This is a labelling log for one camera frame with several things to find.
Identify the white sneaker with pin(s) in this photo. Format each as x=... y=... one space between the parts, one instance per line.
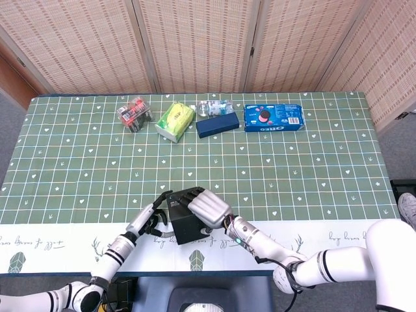
x=408 y=208

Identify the dark blue rectangular box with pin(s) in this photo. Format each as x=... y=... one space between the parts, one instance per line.
x=217 y=125

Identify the blue Oreo cookie box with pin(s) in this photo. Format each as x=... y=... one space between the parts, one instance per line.
x=274 y=117

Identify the black paper box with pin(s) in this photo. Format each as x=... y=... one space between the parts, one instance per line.
x=187 y=224

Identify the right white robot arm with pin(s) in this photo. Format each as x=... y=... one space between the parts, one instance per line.
x=325 y=263

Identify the bamboo folding screen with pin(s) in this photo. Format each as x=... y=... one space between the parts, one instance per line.
x=195 y=48

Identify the pack of batteries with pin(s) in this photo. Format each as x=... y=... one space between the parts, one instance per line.
x=135 y=113

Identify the green tissue pack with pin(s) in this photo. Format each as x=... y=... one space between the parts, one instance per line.
x=175 y=120

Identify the green grid tablecloth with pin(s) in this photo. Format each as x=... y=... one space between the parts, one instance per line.
x=81 y=162

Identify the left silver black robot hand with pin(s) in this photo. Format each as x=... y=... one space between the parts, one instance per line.
x=144 y=219

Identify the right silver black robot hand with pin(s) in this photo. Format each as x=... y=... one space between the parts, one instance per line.
x=208 y=206

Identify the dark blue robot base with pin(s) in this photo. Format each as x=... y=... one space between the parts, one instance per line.
x=211 y=292

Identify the clear plastic bottle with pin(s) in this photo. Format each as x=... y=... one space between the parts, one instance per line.
x=214 y=106

